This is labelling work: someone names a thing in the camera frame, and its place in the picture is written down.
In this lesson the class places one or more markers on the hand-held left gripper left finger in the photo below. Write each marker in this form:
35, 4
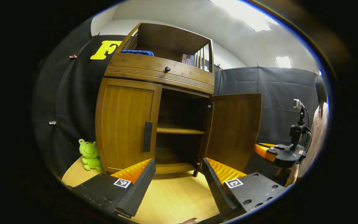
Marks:
138, 193

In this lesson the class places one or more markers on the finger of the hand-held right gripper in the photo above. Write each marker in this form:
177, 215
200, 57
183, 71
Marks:
267, 145
263, 152

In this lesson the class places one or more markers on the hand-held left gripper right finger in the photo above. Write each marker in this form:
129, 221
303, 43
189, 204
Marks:
214, 191

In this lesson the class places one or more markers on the wooden cabinet door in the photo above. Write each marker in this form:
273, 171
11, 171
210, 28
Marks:
123, 124
235, 130

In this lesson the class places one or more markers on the wooden double-door shoe cabinet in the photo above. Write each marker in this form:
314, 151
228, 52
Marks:
166, 37

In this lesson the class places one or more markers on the metal door hinge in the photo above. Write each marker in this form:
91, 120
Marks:
209, 107
198, 164

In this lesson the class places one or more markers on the person's beige clothing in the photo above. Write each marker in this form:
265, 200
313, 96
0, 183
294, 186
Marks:
315, 140

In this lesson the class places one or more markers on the green frog plush toy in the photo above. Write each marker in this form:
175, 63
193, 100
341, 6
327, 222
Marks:
89, 154

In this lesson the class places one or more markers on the wooden inner shelf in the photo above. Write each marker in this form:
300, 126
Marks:
179, 130

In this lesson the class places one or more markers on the small ceiling light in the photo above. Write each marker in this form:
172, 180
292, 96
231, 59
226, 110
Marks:
283, 61

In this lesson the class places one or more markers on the grey spine book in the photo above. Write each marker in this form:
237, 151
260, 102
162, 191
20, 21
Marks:
192, 60

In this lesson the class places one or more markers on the black backdrop cloth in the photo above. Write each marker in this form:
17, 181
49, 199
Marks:
70, 99

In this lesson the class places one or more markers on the tan spine book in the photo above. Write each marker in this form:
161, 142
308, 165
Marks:
183, 59

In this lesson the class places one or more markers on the large ceiling light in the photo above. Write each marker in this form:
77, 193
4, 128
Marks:
244, 14

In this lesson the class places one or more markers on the blue cloth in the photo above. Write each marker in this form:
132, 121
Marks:
137, 53

